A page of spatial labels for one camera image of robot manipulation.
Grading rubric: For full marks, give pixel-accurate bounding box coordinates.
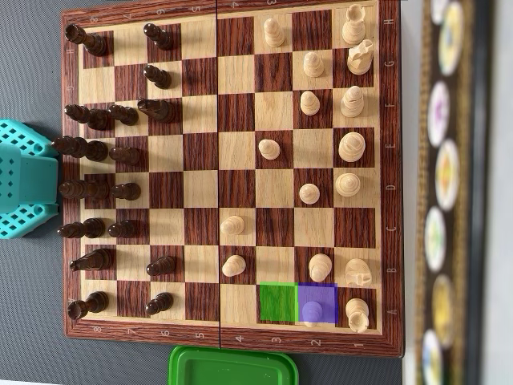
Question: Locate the light wooden pawn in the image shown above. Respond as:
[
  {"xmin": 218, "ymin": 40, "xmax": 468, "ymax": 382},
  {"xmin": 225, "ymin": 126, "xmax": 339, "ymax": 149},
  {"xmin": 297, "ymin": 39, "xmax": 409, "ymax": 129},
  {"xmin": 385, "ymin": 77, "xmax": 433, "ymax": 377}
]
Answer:
[
  {"xmin": 302, "ymin": 51, "xmax": 325, "ymax": 79},
  {"xmin": 257, "ymin": 138, "xmax": 281, "ymax": 160},
  {"xmin": 220, "ymin": 215, "xmax": 246, "ymax": 237},
  {"xmin": 301, "ymin": 300, "xmax": 324, "ymax": 328},
  {"xmin": 263, "ymin": 17, "xmax": 286, "ymax": 47},
  {"xmin": 298, "ymin": 183, "xmax": 321, "ymax": 205},
  {"xmin": 299, "ymin": 90, "xmax": 321, "ymax": 117},
  {"xmin": 220, "ymin": 254, "xmax": 247, "ymax": 278}
]

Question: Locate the wooden folding chess board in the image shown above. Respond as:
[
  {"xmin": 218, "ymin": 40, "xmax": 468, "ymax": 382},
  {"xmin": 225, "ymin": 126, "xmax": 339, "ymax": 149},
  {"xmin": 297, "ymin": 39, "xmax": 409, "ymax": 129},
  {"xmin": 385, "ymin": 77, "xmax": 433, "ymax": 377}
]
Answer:
[{"xmin": 60, "ymin": 0, "xmax": 405, "ymax": 359}]

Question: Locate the light wooden bishop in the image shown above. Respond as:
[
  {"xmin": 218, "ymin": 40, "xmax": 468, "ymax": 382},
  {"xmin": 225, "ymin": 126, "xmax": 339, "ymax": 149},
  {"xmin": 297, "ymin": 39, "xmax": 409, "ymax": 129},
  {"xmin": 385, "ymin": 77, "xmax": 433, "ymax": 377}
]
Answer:
[
  {"xmin": 340, "ymin": 85, "xmax": 365, "ymax": 119},
  {"xmin": 308, "ymin": 253, "xmax": 333, "ymax": 283}
]

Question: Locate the dark wooden pawn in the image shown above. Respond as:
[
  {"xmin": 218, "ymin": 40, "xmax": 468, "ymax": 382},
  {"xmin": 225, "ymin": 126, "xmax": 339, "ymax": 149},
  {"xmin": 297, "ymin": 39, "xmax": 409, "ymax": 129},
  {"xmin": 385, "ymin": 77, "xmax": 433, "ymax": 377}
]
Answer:
[
  {"xmin": 144, "ymin": 291, "xmax": 175, "ymax": 316},
  {"xmin": 108, "ymin": 146, "xmax": 141, "ymax": 166},
  {"xmin": 107, "ymin": 220, "xmax": 139, "ymax": 239},
  {"xmin": 111, "ymin": 182, "xmax": 142, "ymax": 201},
  {"xmin": 146, "ymin": 255, "xmax": 177, "ymax": 277},
  {"xmin": 143, "ymin": 22, "xmax": 174, "ymax": 51},
  {"xmin": 143, "ymin": 63, "xmax": 173, "ymax": 90},
  {"xmin": 107, "ymin": 103, "xmax": 139, "ymax": 126}
]

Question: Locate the dark wooden knight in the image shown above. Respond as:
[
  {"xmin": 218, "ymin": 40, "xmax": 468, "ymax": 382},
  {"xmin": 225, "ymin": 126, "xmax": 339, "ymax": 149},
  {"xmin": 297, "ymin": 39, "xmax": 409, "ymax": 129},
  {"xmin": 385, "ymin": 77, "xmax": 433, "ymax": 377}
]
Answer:
[
  {"xmin": 136, "ymin": 98, "xmax": 177, "ymax": 124},
  {"xmin": 68, "ymin": 248, "xmax": 116, "ymax": 273}
]

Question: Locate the light wooden knight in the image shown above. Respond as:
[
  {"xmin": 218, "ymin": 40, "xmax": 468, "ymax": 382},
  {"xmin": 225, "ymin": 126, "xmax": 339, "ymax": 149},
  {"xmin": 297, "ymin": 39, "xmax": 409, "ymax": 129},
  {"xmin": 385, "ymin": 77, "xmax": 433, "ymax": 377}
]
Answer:
[
  {"xmin": 346, "ymin": 38, "xmax": 375, "ymax": 76},
  {"xmin": 344, "ymin": 257, "xmax": 374, "ymax": 287}
]

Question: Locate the light wooden rook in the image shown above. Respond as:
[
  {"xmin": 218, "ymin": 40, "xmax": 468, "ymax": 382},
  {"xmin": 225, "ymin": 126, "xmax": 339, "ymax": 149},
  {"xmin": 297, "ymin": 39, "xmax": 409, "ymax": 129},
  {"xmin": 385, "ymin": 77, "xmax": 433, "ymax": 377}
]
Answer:
[
  {"xmin": 341, "ymin": 3, "xmax": 368, "ymax": 46},
  {"xmin": 345, "ymin": 298, "xmax": 370, "ymax": 334}
]

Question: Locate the dark wooden queen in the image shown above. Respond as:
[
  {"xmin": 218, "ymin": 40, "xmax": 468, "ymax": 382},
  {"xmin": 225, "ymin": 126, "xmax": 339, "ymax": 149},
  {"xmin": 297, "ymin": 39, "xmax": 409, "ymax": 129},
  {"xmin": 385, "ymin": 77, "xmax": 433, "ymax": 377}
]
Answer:
[{"xmin": 58, "ymin": 179, "xmax": 110, "ymax": 201}]

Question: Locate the green plastic container lid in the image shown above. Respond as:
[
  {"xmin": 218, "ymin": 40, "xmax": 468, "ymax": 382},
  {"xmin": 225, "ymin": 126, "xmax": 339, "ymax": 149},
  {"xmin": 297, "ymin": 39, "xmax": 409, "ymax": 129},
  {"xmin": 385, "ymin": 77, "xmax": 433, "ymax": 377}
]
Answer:
[{"xmin": 168, "ymin": 345, "xmax": 300, "ymax": 385}]

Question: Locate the dark wooden bishop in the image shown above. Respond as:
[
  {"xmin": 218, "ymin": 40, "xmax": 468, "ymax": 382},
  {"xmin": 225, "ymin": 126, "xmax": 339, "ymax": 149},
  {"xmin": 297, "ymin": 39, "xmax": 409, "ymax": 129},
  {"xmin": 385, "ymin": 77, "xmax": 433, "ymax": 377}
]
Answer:
[
  {"xmin": 63, "ymin": 103, "xmax": 113, "ymax": 131},
  {"xmin": 57, "ymin": 217, "xmax": 106, "ymax": 240}
]

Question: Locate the dark wooden king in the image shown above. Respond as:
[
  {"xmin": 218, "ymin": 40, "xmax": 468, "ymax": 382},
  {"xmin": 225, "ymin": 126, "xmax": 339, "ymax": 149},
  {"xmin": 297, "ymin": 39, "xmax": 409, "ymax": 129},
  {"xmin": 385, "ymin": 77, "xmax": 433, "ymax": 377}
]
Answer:
[{"xmin": 50, "ymin": 135, "xmax": 109, "ymax": 162}]

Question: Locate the dark wooden rook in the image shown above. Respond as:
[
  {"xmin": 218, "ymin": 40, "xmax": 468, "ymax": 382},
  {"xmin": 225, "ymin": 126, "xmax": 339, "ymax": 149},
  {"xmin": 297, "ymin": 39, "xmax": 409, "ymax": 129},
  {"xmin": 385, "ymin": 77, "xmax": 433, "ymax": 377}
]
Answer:
[
  {"xmin": 67, "ymin": 290, "xmax": 110, "ymax": 321},
  {"xmin": 63, "ymin": 22, "xmax": 109, "ymax": 57}
]

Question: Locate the dark frame with round medallions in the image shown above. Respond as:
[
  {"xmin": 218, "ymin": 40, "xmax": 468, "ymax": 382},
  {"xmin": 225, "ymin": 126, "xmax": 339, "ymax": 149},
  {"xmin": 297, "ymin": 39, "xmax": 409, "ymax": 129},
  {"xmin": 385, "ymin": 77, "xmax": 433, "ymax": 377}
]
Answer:
[{"xmin": 412, "ymin": 0, "xmax": 495, "ymax": 385}]

